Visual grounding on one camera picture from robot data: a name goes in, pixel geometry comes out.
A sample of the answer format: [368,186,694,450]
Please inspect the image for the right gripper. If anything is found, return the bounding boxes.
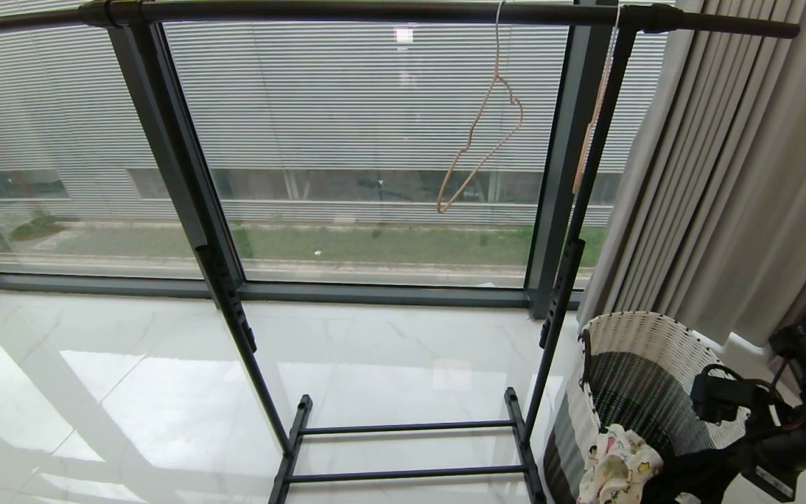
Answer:
[739,428,806,503]

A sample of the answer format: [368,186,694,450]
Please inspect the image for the pink clothes hanger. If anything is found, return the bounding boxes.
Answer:
[572,6,621,195]
[436,0,524,214]

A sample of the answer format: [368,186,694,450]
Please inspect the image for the white laundry basket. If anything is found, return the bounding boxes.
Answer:
[543,311,754,504]

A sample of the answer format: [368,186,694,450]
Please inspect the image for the black clothes rack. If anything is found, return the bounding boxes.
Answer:
[0,0,801,504]

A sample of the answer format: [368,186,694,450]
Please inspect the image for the cream printed garment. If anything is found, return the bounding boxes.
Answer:
[577,423,665,504]

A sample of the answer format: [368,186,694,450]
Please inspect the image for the beige curtain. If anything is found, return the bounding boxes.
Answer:
[577,0,806,349]

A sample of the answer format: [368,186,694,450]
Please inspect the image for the window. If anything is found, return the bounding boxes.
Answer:
[0,0,670,319]

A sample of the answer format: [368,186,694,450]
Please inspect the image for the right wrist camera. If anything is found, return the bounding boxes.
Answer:
[690,364,751,425]

